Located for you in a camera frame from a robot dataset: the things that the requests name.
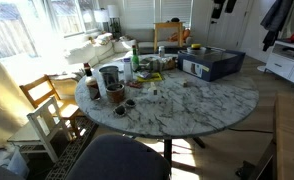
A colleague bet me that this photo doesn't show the small white plastic cup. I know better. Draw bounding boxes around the small white plastic cup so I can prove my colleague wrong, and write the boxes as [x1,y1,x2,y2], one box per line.
[148,87,159,102]

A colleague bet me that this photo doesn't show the brown ceramic cup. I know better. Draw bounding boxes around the brown ceramic cup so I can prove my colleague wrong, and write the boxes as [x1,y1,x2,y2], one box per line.
[106,83,125,103]

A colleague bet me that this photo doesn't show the grey metal cup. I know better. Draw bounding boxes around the grey metal cup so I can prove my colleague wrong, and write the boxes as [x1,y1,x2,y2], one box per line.
[99,66,119,86]

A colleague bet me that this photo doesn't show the round marble table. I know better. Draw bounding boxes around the round marble table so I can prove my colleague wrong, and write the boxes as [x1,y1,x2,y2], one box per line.
[74,53,260,167]

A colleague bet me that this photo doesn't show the yellow book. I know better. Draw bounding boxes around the yellow book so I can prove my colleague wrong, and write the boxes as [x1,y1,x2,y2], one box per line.
[137,73,163,82]

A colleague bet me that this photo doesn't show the clear plastic bottle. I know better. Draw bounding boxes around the clear plastic bottle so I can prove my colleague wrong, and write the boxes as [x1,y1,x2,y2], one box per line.
[123,58,133,82]

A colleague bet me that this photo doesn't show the green glass bottle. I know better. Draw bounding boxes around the green glass bottle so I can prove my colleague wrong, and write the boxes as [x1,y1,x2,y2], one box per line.
[131,45,139,72]

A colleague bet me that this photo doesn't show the black sunglasses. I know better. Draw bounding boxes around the black sunglasses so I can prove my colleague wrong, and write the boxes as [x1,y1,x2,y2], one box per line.
[113,99,136,117]

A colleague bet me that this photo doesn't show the metal can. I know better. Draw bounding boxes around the metal can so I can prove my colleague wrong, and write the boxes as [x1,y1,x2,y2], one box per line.
[158,46,165,57]

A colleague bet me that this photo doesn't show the brown sauce bottle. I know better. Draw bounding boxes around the brown sauce bottle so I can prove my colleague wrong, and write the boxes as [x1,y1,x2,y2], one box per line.
[84,63,100,100]

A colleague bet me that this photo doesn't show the yellow lidded container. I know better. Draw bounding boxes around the yellow lidded container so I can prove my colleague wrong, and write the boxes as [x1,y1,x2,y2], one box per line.
[187,44,206,55]

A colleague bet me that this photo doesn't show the wooden side table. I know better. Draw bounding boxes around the wooden side table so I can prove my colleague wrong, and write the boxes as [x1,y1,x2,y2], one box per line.
[153,22,184,52]

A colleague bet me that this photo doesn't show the dark blue cardboard box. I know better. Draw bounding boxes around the dark blue cardboard box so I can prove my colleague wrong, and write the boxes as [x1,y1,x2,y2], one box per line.
[177,48,245,82]

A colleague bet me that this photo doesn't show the white sofa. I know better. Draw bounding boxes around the white sofa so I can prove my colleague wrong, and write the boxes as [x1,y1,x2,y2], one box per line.
[65,29,193,67]

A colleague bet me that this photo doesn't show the orange stuffed toy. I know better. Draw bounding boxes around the orange stuffed toy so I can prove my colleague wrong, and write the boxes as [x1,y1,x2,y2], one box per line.
[168,28,191,43]

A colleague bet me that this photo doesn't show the white table lamp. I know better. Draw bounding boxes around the white table lamp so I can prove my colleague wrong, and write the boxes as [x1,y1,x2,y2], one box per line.
[94,9,109,32]

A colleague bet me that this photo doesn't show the white wooden chair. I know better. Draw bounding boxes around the white wooden chair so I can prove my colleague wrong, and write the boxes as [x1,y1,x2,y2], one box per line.
[8,97,72,162]

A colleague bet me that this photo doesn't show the brown wooden chair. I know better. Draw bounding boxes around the brown wooden chair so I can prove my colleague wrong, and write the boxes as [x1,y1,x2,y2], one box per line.
[20,75,80,137]

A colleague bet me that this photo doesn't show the white drawer cabinet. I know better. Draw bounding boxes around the white drawer cabinet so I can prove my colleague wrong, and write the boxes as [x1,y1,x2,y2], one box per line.
[265,41,294,83]

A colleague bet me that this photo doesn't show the hanging dark jacket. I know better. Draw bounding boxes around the hanging dark jacket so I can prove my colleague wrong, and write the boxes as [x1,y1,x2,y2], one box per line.
[260,0,294,51]

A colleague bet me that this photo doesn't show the wooden bench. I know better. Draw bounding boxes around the wooden bench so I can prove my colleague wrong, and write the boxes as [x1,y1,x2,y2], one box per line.
[235,93,294,180]

